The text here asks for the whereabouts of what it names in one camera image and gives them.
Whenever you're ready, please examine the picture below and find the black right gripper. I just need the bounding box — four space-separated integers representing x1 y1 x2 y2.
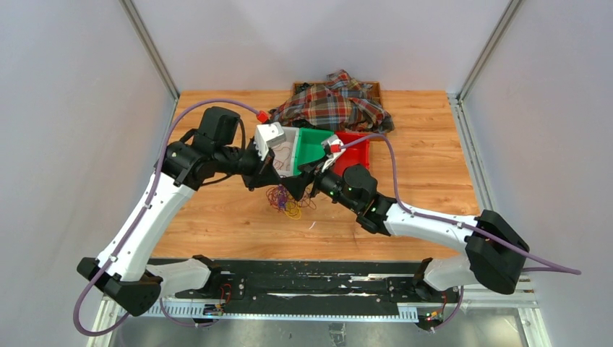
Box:
281 155 359 213

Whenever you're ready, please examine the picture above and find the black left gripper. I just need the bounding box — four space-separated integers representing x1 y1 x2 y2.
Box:
215 137 282 192

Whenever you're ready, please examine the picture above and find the coloured wire bundle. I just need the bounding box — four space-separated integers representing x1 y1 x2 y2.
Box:
265 185 318 221

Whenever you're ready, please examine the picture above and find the red wire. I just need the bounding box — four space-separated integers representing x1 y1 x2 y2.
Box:
272 141 294 174

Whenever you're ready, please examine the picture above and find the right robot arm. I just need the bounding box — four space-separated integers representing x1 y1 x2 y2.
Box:
285 162 529 301

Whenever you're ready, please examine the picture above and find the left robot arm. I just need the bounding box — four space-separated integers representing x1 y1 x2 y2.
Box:
77 106 286 317

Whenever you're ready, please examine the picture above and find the green plastic bin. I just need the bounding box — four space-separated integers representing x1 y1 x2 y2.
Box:
293 128 334 176

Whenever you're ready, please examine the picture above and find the white plastic bin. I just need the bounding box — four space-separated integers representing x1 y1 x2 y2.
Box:
272 127 299 178

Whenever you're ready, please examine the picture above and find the red plastic bin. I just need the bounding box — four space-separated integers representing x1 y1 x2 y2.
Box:
333 132 370 176

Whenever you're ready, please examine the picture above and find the plaid flannel shirt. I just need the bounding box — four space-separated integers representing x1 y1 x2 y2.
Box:
269 69 395 134

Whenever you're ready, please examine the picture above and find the wooden tray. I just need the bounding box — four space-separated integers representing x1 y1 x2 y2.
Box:
292 81 388 142

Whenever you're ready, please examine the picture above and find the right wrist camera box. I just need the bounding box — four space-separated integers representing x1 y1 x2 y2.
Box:
321 134 345 172

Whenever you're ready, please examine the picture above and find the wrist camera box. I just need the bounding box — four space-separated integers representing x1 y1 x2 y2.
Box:
254 122 286 161
321 134 345 172

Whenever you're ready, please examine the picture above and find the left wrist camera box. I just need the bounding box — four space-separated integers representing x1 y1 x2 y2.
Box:
254 122 286 161

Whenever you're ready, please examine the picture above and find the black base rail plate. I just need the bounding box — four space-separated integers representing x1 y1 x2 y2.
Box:
165 260 460 323

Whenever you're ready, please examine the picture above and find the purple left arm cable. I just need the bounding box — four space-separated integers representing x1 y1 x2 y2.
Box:
72 98 270 337

